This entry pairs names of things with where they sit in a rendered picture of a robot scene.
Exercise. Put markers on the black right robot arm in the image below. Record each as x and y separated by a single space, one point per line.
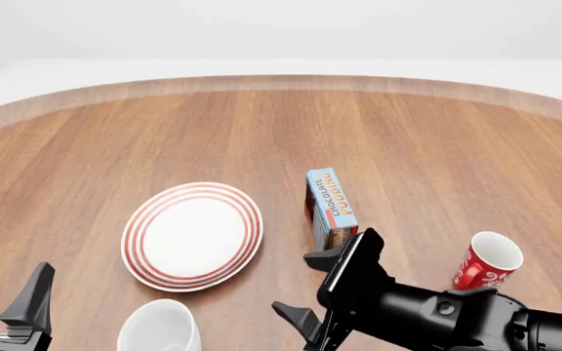
456 314

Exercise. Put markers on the red mug with white pattern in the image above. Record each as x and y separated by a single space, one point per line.
471 268

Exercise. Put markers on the white plate with red rings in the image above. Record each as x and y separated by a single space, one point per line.
190 237

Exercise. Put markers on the chocolate pudding box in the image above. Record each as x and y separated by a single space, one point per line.
335 204

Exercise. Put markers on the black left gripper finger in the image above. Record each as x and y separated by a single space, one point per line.
29 303

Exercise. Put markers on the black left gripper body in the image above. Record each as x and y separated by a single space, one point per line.
12 342

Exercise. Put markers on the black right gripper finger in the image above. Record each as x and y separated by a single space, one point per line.
303 323
327 257

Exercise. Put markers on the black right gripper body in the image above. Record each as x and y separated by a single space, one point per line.
332 331

